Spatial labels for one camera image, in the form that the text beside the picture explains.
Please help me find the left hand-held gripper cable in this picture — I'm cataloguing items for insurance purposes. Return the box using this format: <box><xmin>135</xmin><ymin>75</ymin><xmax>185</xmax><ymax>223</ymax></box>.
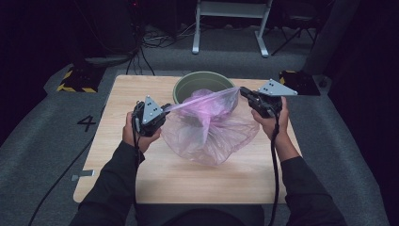
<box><xmin>131</xmin><ymin>106</ymin><xmax>142</xmax><ymax>226</ymax></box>

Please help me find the right hand-held gripper cable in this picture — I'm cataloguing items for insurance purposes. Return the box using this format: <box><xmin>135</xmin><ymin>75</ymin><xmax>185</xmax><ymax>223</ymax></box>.
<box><xmin>266</xmin><ymin>107</ymin><xmax>282</xmax><ymax>226</ymax></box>

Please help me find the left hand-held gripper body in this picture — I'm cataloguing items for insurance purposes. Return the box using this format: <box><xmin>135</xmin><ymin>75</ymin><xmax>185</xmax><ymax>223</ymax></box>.
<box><xmin>131</xmin><ymin>94</ymin><xmax>168</xmax><ymax>137</ymax></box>

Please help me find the white metal stand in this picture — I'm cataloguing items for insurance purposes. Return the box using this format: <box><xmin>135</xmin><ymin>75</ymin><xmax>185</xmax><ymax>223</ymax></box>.
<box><xmin>191</xmin><ymin>0</ymin><xmax>274</xmax><ymax>58</ymax></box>

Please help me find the pink plastic bag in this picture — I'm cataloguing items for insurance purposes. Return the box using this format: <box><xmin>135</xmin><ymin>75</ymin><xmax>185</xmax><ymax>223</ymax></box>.
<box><xmin>160</xmin><ymin>87</ymin><xmax>261</xmax><ymax>167</ymax></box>

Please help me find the black yellow striped base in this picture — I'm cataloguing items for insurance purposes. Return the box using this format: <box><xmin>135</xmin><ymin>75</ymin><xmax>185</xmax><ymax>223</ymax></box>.
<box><xmin>56</xmin><ymin>65</ymin><xmax>106</xmax><ymax>94</ymax></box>
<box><xmin>279</xmin><ymin>70</ymin><xmax>322</xmax><ymax>97</ymax></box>

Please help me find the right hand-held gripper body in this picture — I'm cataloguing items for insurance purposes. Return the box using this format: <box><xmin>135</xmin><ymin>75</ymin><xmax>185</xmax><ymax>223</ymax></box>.
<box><xmin>247</xmin><ymin>78</ymin><xmax>298</xmax><ymax>120</ymax></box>

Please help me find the black folding stand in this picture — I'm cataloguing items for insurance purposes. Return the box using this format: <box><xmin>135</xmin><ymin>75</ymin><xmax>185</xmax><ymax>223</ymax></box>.
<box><xmin>270</xmin><ymin>12</ymin><xmax>319</xmax><ymax>57</ymax></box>

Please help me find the black floor cable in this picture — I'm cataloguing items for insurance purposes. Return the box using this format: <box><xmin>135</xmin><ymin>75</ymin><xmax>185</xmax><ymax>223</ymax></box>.
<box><xmin>27</xmin><ymin>105</ymin><xmax>106</xmax><ymax>226</ymax></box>

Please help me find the person's left hand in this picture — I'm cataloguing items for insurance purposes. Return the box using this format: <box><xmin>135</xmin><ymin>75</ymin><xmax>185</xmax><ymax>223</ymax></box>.
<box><xmin>121</xmin><ymin>111</ymin><xmax>163</xmax><ymax>154</ymax></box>

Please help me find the grey tape strip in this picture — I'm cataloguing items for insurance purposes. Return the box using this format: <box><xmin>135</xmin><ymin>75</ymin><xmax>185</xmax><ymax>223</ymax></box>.
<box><xmin>71</xmin><ymin>169</ymin><xmax>96</xmax><ymax>183</ymax></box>

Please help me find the bundle of black cables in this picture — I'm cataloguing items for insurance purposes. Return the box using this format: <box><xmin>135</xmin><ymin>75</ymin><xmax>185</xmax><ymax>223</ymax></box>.
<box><xmin>124</xmin><ymin>0</ymin><xmax>201</xmax><ymax>77</ymax></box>

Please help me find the person's lap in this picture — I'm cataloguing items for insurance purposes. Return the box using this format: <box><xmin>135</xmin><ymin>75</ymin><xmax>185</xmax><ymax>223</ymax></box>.
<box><xmin>136</xmin><ymin>203</ymin><xmax>266</xmax><ymax>226</ymax></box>

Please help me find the person's right hand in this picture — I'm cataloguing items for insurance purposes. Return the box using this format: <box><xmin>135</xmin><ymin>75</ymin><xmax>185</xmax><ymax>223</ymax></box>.
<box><xmin>250</xmin><ymin>96</ymin><xmax>290</xmax><ymax>143</ymax></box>

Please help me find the hand-held gripper cable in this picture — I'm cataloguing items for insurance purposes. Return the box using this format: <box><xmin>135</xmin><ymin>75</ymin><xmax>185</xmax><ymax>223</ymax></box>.
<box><xmin>266</xmin><ymin>107</ymin><xmax>282</xmax><ymax>226</ymax></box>
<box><xmin>131</xmin><ymin>106</ymin><xmax>142</xmax><ymax>226</ymax></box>

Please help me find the grey curtain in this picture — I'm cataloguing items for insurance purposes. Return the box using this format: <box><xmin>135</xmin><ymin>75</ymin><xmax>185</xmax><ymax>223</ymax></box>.
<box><xmin>301</xmin><ymin>0</ymin><xmax>362</xmax><ymax>76</ymax></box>

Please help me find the green plastic bin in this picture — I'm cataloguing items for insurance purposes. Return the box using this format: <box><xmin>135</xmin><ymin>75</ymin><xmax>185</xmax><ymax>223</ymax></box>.
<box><xmin>171</xmin><ymin>71</ymin><xmax>238</xmax><ymax>107</ymax></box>

